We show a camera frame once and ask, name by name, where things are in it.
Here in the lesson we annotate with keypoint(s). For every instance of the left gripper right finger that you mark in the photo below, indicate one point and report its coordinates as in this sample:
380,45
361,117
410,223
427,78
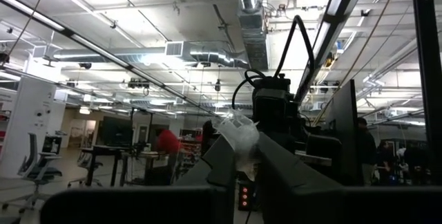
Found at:
345,206

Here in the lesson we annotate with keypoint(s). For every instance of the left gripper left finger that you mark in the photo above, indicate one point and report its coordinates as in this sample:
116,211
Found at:
138,206

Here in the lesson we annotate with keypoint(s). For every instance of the green toothbrush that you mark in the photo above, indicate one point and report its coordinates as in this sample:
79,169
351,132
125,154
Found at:
241,135

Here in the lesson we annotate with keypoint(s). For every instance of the person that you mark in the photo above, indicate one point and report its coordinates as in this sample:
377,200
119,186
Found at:
366,148
167,142
384,158

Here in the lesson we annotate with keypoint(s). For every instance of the black computer monitor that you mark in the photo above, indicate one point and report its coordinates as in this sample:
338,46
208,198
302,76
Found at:
342,130
115,130

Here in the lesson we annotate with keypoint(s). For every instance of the black desk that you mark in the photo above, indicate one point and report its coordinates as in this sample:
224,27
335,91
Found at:
103,148

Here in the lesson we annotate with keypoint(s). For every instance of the black device red lights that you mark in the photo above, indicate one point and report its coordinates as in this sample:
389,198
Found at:
247,186

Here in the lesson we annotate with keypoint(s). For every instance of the grey office chair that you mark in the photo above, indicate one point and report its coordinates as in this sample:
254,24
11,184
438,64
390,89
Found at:
38,168

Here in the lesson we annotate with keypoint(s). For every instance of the silver ventilation duct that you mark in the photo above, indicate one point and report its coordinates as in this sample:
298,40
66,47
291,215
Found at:
155,54
253,34

